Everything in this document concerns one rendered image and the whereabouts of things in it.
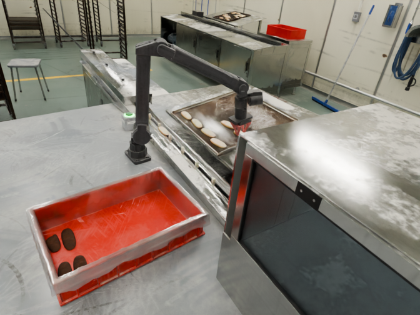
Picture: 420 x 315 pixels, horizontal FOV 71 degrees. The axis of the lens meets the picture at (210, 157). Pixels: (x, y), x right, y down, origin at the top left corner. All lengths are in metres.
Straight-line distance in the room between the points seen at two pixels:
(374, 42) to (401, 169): 4.37
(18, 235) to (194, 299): 0.61
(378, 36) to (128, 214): 4.38
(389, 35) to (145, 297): 4.52
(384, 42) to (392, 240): 4.51
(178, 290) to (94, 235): 0.34
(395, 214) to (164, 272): 0.66
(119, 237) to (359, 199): 0.76
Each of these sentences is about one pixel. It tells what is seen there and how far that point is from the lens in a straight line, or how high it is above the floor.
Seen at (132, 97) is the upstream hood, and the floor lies 0.91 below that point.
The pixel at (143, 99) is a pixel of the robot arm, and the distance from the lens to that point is 1.29.
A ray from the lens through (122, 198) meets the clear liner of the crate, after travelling 1.16.
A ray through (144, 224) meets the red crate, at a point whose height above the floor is 0.82.
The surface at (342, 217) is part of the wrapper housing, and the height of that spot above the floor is 1.29.
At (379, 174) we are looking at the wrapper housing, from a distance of 0.61.
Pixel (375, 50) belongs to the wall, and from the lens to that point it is 4.96.
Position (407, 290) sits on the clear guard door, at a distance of 0.49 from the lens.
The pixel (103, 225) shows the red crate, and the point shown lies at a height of 0.82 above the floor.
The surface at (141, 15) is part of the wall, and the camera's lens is 8.84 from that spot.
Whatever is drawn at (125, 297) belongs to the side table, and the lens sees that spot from 0.91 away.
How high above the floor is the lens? 1.58
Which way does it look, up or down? 32 degrees down
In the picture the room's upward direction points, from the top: 6 degrees clockwise
